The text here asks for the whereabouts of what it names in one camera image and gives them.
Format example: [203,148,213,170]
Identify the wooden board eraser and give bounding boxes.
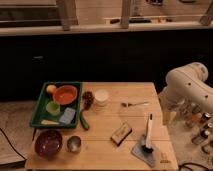
[110,123,132,146]

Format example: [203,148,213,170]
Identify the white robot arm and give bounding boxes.
[158,62,213,125]

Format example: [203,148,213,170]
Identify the small green cup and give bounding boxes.
[46,101,60,116]

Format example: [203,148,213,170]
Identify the small metal cup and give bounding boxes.
[67,136,81,153]

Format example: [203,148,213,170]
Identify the brown pine cone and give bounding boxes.
[82,91,94,110]

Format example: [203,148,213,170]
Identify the green cucumber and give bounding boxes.
[79,110,90,130]

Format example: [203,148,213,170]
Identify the orange bowl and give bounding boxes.
[53,85,78,105]

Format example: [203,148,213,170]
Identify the blue sponge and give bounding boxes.
[59,107,76,124]

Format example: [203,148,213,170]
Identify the green plastic tray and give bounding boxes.
[30,82,82,129]

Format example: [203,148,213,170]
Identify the yellow round fruit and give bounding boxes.
[46,85,57,94]

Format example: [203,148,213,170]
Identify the banana slice in tray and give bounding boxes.
[41,120,59,125]

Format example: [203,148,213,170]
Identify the dark red bowl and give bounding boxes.
[34,130,63,158]

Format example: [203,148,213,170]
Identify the grey cloth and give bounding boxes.
[131,135,156,167]

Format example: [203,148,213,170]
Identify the spice bottles on floor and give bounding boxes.
[185,105,212,145]

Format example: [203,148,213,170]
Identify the black cable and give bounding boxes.
[0,127,27,161]

